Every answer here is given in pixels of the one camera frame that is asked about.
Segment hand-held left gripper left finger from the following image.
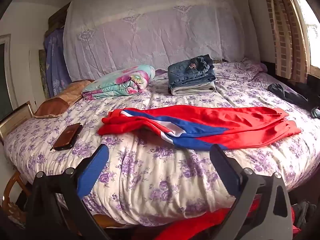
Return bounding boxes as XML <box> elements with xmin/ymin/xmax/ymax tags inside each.
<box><xmin>26</xmin><ymin>144</ymin><xmax>110</xmax><ymax>240</ymax></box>

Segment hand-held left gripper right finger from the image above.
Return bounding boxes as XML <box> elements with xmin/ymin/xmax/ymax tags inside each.
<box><xmin>209</xmin><ymin>144</ymin><xmax>293</xmax><ymax>240</ymax></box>

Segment red and blue pants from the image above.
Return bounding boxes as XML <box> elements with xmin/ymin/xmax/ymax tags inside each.
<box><xmin>97</xmin><ymin>106</ymin><xmax>302</xmax><ymax>151</ymax></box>

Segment folded grey pants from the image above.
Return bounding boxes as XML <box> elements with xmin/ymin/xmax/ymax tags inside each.
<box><xmin>169</xmin><ymin>81</ymin><xmax>217</xmax><ymax>96</ymax></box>

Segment purple floral bed quilt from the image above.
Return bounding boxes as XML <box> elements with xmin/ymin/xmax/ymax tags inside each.
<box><xmin>5</xmin><ymin>61</ymin><xmax>320</xmax><ymax>228</ymax></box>

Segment person's red jacket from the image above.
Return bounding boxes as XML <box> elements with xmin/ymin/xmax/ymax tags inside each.
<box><xmin>152</xmin><ymin>197</ymin><xmax>300</xmax><ymax>240</ymax></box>

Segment wooden chair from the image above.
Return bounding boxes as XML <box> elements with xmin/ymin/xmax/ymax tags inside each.
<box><xmin>0</xmin><ymin>171</ymin><xmax>33</xmax><ymax>228</ymax></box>

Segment brown pillow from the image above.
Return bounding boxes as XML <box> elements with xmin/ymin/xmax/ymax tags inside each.
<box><xmin>34</xmin><ymin>79</ymin><xmax>94</xmax><ymax>119</ymax></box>

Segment folded floral blanket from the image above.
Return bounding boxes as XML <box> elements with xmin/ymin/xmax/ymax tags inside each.
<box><xmin>82</xmin><ymin>64</ymin><xmax>156</xmax><ymax>100</ymax></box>

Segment dark green cloth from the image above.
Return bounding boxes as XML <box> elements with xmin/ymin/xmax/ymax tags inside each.
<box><xmin>267</xmin><ymin>83</ymin><xmax>320</xmax><ymax>119</ymax></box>

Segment folded blue jeans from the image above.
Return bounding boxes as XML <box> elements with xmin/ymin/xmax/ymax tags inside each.
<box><xmin>167</xmin><ymin>54</ymin><xmax>217</xmax><ymax>88</ymax></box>

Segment purple hanging cloth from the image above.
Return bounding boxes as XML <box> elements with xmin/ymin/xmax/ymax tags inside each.
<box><xmin>44</xmin><ymin>29</ymin><xmax>73</xmax><ymax>98</ymax></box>

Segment glass door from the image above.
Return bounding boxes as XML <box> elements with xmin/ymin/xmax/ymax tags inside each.
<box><xmin>0</xmin><ymin>34</ymin><xmax>19</xmax><ymax>120</ymax></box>

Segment beige checked curtain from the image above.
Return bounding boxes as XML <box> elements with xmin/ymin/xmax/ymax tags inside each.
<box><xmin>260</xmin><ymin>0</ymin><xmax>312</xmax><ymax>83</ymax></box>

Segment white lace headboard cover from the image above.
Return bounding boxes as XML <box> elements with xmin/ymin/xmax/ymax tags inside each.
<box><xmin>63</xmin><ymin>0</ymin><xmax>260</xmax><ymax>82</ymax></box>

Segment window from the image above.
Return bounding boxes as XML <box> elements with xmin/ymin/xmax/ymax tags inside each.
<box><xmin>287</xmin><ymin>0</ymin><xmax>320</xmax><ymax>68</ymax></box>

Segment gold metal frame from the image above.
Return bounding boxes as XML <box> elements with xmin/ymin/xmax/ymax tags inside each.
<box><xmin>0</xmin><ymin>101</ymin><xmax>35</xmax><ymax>143</ymax></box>

